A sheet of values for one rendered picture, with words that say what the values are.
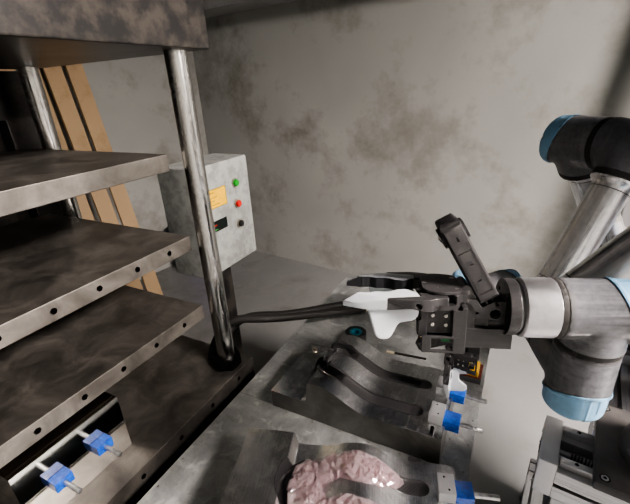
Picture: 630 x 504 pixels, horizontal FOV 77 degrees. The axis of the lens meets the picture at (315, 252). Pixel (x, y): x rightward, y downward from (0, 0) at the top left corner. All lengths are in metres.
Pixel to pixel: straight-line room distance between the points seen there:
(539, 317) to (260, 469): 0.71
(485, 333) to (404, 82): 2.79
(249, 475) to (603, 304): 0.78
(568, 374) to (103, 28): 1.01
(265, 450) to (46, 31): 0.97
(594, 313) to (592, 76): 2.50
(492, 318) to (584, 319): 0.10
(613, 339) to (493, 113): 2.56
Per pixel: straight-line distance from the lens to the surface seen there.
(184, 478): 1.20
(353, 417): 1.17
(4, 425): 1.19
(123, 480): 1.28
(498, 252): 3.25
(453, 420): 1.14
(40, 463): 1.20
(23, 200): 1.04
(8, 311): 1.08
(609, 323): 0.57
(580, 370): 0.60
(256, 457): 1.05
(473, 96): 3.06
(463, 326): 0.52
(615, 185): 1.03
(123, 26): 1.04
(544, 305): 0.53
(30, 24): 0.93
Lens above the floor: 1.71
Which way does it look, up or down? 23 degrees down
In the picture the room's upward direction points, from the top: 3 degrees counter-clockwise
